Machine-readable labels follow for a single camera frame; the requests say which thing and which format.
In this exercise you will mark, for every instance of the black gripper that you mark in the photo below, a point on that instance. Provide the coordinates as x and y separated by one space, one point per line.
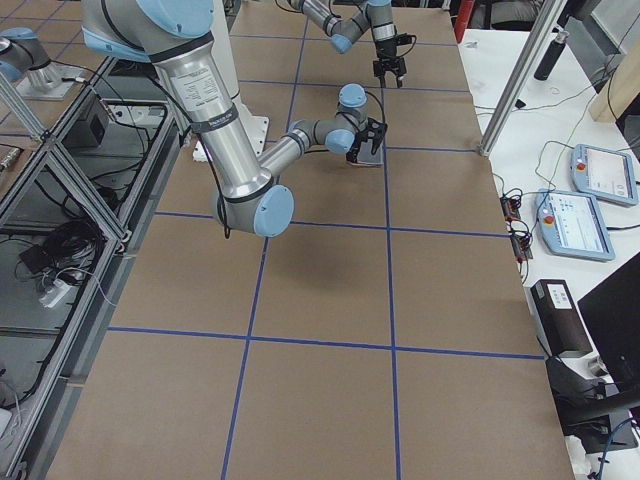
358 143
385 50

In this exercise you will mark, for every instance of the pink and grey towel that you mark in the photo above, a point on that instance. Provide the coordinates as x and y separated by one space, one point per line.
365 156

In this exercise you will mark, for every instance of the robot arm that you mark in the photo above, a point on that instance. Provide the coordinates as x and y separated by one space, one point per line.
375 17
176 38

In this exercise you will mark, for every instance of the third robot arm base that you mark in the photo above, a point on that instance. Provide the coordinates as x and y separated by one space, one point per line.
24 60

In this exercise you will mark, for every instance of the red cylinder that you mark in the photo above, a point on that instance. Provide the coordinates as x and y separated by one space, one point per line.
463 17

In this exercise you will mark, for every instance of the small circuit board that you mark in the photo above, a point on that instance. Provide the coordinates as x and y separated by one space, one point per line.
511 208

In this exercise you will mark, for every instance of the black bottle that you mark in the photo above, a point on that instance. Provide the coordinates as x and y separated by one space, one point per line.
551 56

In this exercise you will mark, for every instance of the near teach pendant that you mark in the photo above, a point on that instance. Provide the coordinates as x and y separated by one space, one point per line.
571 225

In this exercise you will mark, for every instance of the teach pendant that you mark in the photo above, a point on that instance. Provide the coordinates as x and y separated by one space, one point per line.
571 225
606 174

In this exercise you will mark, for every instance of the wooden board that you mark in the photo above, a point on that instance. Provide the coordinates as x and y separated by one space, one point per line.
620 21

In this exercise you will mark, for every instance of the far teach pendant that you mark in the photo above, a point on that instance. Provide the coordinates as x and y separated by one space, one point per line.
606 174

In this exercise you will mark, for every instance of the black electronics box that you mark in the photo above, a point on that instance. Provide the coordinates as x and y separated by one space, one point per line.
90 127

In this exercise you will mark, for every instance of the black box with label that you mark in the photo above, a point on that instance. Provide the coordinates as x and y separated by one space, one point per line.
561 324

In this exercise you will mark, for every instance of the black monitor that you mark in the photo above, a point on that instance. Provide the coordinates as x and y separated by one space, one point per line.
610 312

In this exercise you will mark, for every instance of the white power strip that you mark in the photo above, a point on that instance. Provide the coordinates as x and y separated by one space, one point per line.
55 293

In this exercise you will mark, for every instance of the black power adapter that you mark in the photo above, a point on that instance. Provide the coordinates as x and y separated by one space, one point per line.
35 258

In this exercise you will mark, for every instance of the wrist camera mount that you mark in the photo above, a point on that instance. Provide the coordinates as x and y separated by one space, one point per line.
373 135
405 39

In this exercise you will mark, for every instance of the aluminium frame post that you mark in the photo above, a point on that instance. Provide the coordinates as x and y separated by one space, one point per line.
532 48

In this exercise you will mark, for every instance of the aluminium frame rail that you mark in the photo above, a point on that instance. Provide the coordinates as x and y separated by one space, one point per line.
89 209

